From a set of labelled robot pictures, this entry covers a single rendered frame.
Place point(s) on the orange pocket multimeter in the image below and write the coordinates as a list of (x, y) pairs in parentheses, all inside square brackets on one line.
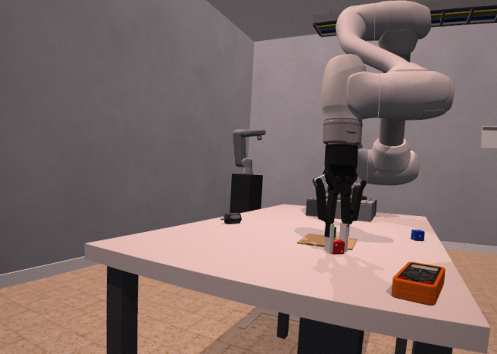
[(419, 283)]

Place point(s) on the blue die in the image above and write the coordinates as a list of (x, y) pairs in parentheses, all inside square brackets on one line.
[(417, 235)]

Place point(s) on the red die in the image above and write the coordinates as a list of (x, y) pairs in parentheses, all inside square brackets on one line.
[(338, 247)]

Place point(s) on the tan flat mat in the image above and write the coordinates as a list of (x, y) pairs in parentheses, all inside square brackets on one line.
[(319, 240)]

